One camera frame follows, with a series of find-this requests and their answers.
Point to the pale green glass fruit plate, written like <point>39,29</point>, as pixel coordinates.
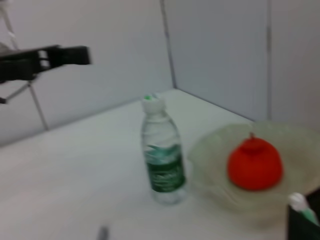
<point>210,155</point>

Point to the black mesh pen holder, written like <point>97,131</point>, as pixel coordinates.
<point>297,225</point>

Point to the grey marker pen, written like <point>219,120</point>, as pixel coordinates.
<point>103,233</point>

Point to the clear green-label water bottle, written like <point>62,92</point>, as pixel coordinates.
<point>162,162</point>

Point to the green utility knife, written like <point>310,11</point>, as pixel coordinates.
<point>302,207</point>

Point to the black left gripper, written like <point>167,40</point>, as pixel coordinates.
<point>17,68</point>

